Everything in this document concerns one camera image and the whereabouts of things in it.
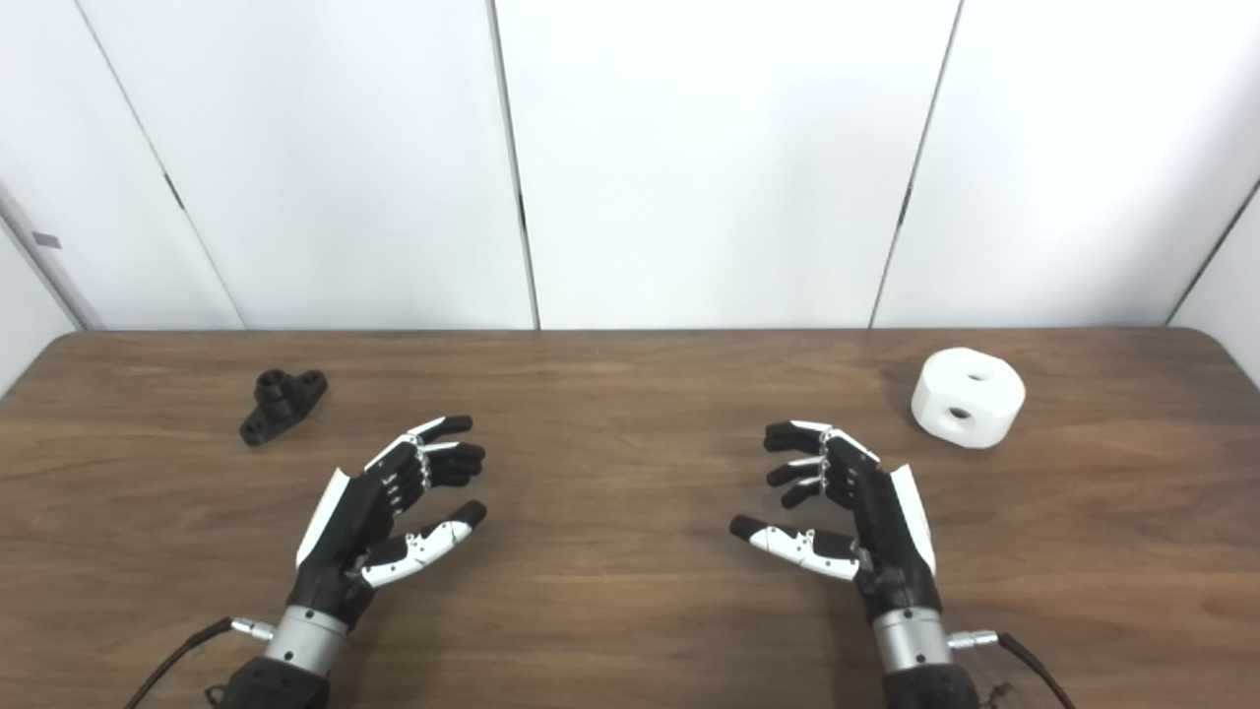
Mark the round white piece with holes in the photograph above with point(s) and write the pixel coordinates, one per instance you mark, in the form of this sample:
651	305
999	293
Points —
970	399

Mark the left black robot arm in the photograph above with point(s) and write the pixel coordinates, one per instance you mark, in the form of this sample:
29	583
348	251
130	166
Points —
271	687

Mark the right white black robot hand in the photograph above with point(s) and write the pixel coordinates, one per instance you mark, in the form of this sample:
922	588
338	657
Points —
891	537

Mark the small grey wall tag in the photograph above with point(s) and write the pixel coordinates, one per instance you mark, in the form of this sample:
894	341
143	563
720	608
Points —
46	240

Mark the black flanged holder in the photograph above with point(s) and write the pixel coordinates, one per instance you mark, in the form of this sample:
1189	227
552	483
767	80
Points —
281	406

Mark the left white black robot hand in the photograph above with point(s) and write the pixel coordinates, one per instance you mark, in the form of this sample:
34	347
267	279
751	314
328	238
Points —
349	522

